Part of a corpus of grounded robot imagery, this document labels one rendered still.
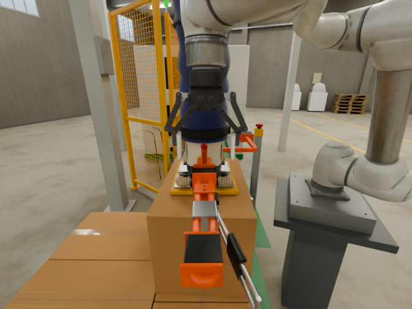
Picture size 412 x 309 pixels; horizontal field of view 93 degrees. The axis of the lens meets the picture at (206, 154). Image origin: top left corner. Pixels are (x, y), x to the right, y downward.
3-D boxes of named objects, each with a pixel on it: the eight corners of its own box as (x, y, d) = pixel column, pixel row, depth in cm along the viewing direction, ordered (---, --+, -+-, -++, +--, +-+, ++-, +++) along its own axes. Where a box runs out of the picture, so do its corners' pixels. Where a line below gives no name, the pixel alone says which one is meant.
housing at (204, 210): (192, 214, 55) (192, 200, 53) (216, 213, 55) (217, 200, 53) (190, 232, 48) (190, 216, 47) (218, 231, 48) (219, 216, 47)
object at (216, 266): (184, 249, 43) (184, 231, 41) (219, 249, 43) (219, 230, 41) (181, 287, 35) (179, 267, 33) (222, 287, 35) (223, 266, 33)
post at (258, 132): (247, 215, 220) (254, 127, 186) (252, 215, 220) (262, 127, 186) (247, 219, 213) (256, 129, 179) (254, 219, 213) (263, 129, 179)
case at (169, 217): (178, 209, 141) (175, 157, 127) (234, 210, 139) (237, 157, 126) (155, 293, 84) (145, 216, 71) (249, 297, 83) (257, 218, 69)
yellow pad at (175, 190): (179, 164, 114) (178, 156, 113) (196, 164, 115) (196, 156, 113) (170, 195, 83) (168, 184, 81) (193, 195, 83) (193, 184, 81)
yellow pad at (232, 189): (211, 164, 115) (211, 156, 113) (228, 164, 115) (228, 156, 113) (214, 195, 83) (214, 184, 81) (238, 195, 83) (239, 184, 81)
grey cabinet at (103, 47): (110, 75, 193) (105, 40, 183) (115, 75, 193) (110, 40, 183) (99, 74, 174) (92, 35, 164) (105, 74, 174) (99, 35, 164)
